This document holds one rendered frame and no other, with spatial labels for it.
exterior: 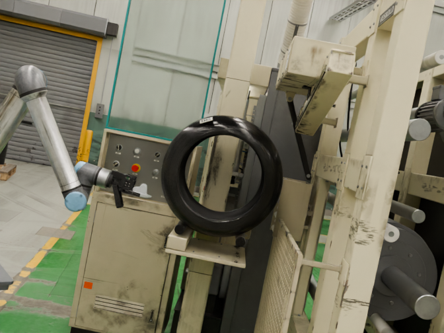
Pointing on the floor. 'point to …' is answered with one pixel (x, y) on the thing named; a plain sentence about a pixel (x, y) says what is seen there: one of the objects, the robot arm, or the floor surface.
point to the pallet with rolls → (6, 166)
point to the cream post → (222, 156)
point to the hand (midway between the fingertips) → (148, 197)
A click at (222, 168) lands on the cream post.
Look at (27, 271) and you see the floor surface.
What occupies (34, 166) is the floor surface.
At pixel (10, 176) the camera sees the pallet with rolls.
